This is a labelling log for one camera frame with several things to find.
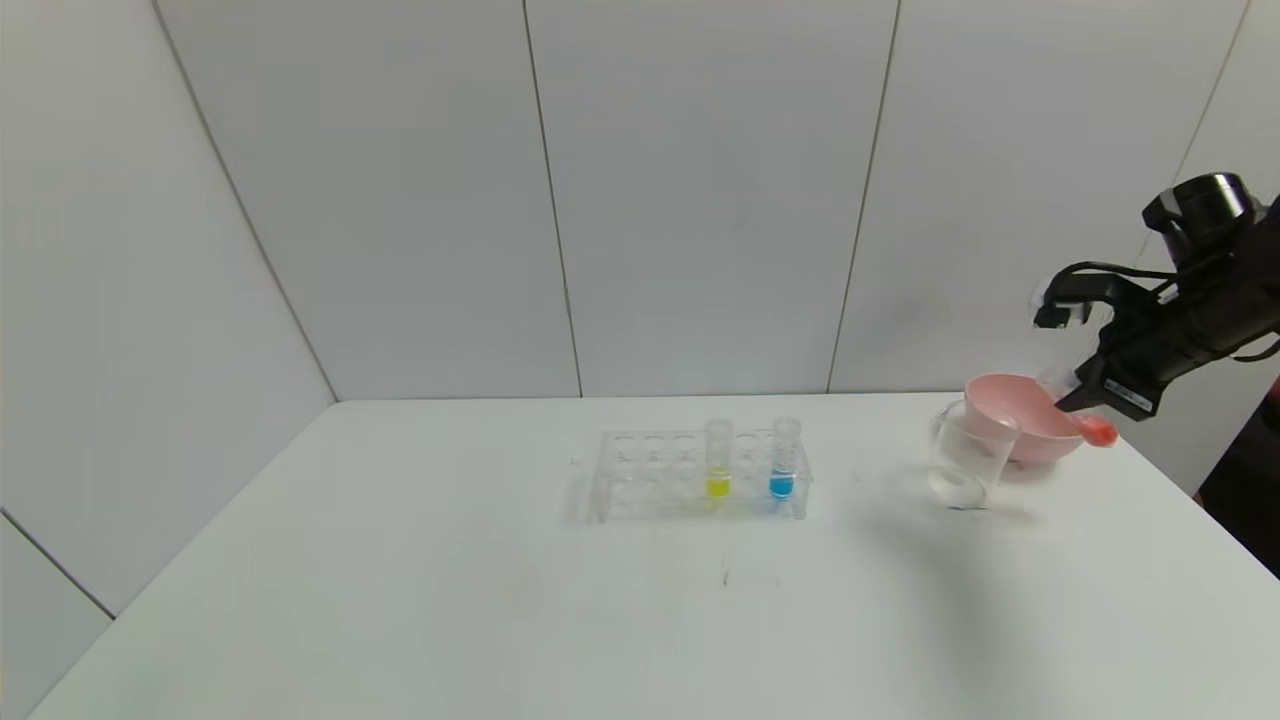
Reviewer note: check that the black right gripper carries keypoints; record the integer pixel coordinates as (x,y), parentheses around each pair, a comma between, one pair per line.
(1124,391)

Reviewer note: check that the test tube with red pigment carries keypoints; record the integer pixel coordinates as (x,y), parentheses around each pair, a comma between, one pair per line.
(1098,432)

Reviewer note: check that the test tube with yellow pigment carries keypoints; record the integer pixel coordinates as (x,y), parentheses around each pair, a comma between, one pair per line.
(718,487)

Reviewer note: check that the clear glass beaker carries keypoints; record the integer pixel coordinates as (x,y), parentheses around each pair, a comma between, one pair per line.
(960,470)

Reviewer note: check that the test tube with blue pigment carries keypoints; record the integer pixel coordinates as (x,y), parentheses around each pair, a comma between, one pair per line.
(781,487)

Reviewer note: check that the clear plastic test tube rack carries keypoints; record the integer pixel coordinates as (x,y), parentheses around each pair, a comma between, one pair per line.
(625,478)

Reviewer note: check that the pink bowl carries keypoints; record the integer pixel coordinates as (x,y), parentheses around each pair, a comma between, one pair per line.
(1010,410)

